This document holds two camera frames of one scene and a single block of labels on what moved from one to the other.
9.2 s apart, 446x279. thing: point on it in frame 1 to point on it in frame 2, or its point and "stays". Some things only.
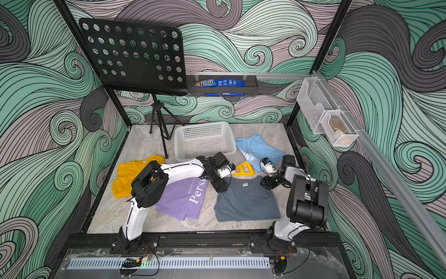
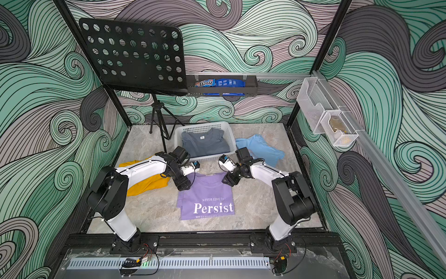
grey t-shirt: x=245 y=199 to x=205 y=142
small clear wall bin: x=337 y=127 stays
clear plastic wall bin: x=319 y=99 stays
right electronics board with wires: x=279 y=265 stays
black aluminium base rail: x=309 y=240 stays
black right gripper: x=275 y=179 to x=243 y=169
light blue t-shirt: x=255 y=148 stays
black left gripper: x=222 y=187 to x=184 y=183
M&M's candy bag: x=207 y=82 stays
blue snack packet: x=230 y=82 stays
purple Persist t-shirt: x=183 y=196 to x=208 y=196
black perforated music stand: x=142 y=58 stays
